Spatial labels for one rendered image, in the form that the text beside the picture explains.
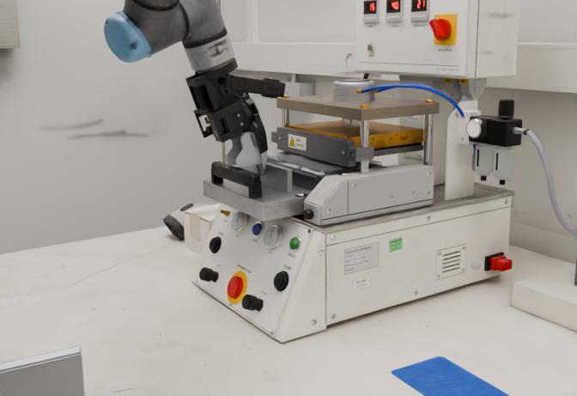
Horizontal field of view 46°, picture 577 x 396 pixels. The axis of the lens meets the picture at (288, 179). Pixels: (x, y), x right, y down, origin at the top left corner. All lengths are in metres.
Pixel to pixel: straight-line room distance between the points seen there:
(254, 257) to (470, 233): 0.41
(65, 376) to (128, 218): 2.19
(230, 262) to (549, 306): 0.57
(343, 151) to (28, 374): 0.77
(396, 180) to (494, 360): 0.33
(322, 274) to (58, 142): 1.61
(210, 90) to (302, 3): 1.19
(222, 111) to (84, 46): 1.49
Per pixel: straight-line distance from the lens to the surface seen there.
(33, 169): 2.54
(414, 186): 1.20
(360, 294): 1.17
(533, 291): 1.26
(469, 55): 1.26
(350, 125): 1.28
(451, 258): 1.30
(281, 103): 1.34
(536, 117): 1.60
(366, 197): 1.13
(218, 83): 1.12
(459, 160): 1.29
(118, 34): 1.02
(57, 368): 0.51
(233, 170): 1.16
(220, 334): 1.15
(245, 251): 1.23
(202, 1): 1.08
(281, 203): 1.10
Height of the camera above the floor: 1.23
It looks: 12 degrees down
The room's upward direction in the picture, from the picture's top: 1 degrees counter-clockwise
